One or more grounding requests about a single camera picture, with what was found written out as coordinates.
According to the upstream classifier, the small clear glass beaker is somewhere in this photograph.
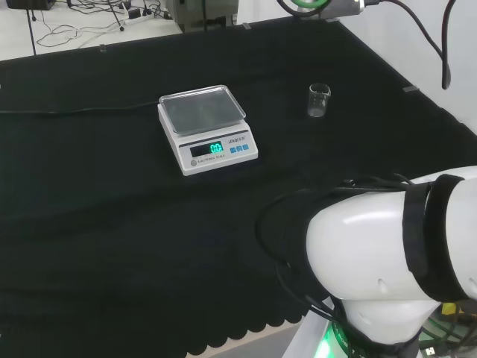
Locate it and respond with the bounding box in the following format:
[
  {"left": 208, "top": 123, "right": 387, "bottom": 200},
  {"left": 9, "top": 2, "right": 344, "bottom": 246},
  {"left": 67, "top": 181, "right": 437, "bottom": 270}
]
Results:
[{"left": 307, "top": 83, "right": 332, "bottom": 118}]

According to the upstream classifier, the white electronic balance steel pan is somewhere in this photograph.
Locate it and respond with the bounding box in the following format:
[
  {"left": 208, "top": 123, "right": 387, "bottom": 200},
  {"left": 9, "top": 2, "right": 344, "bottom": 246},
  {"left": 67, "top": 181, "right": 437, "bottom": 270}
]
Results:
[{"left": 157, "top": 84, "right": 259, "bottom": 178}]

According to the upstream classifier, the black bench cloth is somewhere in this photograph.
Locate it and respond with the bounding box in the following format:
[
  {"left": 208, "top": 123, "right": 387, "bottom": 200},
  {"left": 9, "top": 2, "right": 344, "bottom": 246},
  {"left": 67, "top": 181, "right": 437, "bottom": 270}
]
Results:
[{"left": 0, "top": 14, "right": 477, "bottom": 358}]

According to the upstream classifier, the grey metal box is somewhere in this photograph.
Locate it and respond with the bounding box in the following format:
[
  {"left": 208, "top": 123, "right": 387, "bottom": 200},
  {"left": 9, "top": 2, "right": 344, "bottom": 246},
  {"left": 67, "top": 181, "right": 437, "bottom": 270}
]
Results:
[{"left": 165, "top": 0, "right": 239, "bottom": 34}]

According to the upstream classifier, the white power strip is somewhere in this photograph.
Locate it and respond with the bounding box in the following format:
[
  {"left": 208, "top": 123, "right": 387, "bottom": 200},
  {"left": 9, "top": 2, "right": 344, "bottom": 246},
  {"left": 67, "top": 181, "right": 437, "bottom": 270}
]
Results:
[{"left": 121, "top": 7, "right": 154, "bottom": 26}]

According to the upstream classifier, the black tripod leg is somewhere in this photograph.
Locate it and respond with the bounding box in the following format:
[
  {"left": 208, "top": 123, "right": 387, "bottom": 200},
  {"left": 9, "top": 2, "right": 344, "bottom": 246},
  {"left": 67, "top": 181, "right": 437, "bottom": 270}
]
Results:
[{"left": 105, "top": 0, "right": 126, "bottom": 32}]

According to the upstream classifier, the yellow stop button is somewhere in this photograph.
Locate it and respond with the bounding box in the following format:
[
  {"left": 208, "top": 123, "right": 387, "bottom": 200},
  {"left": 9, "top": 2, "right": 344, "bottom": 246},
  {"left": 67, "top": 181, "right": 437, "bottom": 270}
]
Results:
[{"left": 441, "top": 301, "right": 477, "bottom": 324}]

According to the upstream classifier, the black vertical pole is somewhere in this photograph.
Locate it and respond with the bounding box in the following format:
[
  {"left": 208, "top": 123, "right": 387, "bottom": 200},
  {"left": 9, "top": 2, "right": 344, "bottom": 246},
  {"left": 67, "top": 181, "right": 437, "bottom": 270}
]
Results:
[{"left": 25, "top": 0, "right": 38, "bottom": 57}]

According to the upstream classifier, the black equipment case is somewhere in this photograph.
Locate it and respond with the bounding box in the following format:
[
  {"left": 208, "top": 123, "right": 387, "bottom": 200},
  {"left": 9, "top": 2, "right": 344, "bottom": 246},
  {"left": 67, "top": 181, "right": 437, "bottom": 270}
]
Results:
[{"left": 5, "top": 0, "right": 57, "bottom": 11}]

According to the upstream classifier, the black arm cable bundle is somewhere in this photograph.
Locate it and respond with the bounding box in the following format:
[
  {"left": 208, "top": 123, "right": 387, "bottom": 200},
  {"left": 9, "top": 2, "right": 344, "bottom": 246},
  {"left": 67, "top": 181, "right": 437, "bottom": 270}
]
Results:
[{"left": 254, "top": 173, "right": 414, "bottom": 325}]

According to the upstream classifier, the black balance power cable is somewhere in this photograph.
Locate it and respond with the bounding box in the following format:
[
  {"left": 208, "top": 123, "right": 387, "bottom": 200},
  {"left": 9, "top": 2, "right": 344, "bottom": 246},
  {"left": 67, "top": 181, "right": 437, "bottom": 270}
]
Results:
[{"left": 0, "top": 104, "right": 161, "bottom": 116}]

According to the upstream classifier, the green cable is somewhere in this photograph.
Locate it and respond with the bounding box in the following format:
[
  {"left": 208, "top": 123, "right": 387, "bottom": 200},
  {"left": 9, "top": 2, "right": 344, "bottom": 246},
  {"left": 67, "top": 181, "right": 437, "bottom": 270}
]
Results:
[{"left": 290, "top": 0, "right": 329, "bottom": 9}]

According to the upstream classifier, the black camera cable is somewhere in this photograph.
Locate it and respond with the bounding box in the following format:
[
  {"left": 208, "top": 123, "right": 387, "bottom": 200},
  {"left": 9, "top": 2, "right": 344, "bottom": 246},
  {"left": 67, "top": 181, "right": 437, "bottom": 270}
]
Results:
[{"left": 367, "top": 0, "right": 458, "bottom": 90}]

